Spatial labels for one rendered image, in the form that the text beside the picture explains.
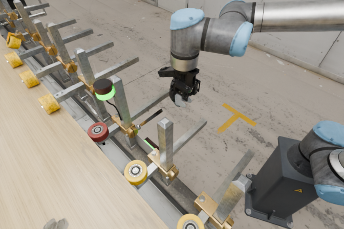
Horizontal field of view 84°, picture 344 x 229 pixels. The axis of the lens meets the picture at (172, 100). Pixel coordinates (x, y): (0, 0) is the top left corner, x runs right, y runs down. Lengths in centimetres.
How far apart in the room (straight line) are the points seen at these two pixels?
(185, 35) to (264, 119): 178
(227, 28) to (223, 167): 140
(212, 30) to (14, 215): 78
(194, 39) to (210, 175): 134
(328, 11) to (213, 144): 143
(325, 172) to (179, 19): 79
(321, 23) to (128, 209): 76
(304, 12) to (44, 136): 98
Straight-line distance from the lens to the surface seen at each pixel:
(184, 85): 66
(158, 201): 97
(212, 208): 76
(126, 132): 87
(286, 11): 66
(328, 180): 98
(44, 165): 86
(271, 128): 217
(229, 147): 188
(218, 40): 53
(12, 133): 103
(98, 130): 85
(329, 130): 108
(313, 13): 67
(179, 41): 56
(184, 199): 89
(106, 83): 68
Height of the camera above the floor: 155
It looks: 45 degrees down
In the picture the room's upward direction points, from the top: straight up
